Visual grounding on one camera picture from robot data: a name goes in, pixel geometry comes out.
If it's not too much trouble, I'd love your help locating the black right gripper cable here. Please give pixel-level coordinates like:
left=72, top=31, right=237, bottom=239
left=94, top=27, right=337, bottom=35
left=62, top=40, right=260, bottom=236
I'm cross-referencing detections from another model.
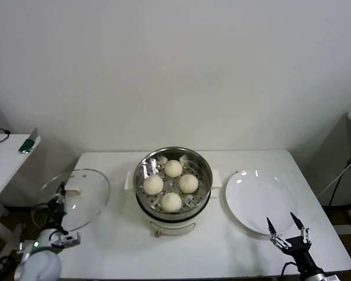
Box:
left=280, top=261, right=296, bottom=277

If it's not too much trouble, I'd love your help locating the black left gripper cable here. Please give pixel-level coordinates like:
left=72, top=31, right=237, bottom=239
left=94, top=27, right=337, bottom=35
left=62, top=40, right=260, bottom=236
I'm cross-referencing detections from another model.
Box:
left=17, top=203, right=61, bottom=249

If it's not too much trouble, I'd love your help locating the round white plate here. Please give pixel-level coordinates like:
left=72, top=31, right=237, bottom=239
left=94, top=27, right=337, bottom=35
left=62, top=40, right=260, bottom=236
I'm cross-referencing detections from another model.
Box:
left=224, top=169, right=299, bottom=237

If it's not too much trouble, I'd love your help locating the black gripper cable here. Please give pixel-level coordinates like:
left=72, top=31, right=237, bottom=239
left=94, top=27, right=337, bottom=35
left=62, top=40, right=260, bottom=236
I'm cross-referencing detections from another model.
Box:
left=17, top=203, right=61, bottom=249
left=280, top=261, right=296, bottom=277

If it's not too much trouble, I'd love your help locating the black cable on desk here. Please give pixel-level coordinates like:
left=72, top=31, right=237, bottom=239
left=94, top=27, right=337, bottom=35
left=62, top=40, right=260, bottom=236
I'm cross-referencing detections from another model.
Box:
left=0, top=128, right=12, bottom=146

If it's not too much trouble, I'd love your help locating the white desk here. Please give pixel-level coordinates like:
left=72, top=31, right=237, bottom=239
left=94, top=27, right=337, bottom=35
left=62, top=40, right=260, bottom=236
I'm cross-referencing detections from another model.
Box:
left=0, top=133, right=42, bottom=258

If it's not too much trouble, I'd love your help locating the thin black hanging cable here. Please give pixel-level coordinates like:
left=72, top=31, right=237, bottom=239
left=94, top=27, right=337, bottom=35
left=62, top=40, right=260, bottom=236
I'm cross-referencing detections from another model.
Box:
left=329, top=159, right=351, bottom=207

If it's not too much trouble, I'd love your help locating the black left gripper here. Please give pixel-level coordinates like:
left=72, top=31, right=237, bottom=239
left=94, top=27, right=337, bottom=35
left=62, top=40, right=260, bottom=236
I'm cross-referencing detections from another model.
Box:
left=48, top=181, right=68, bottom=234

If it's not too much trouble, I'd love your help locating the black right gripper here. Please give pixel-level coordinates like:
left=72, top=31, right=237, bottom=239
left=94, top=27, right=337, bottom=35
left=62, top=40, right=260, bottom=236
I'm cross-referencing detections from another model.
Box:
left=266, top=212, right=316, bottom=273

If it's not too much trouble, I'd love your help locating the white steamed baozi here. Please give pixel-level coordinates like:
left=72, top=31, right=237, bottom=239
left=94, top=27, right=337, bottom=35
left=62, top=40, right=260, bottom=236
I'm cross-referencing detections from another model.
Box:
left=143, top=175, right=164, bottom=196
left=160, top=192, right=183, bottom=213
left=164, top=160, right=184, bottom=179
left=178, top=174, right=199, bottom=194

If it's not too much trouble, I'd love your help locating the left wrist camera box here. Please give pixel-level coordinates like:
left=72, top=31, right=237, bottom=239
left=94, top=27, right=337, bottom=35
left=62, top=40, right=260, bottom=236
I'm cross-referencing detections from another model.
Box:
left=53, top=230, right=81, bottom=246

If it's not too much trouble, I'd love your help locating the round glass pot lid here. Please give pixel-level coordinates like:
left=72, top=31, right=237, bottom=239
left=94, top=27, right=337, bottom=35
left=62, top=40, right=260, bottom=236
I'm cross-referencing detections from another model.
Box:
left=31, top=168, right=111, bottom=232

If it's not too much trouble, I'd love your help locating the perforated steel steamer basket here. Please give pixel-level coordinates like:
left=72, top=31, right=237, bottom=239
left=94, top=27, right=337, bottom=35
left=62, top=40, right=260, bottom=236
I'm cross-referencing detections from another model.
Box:
left=125, top=146, right=223, bottom=216

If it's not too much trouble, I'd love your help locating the thin white cable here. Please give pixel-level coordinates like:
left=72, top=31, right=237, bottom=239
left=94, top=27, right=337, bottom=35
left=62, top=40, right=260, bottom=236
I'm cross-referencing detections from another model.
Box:
left=318, top=163, right=351, bottom=197

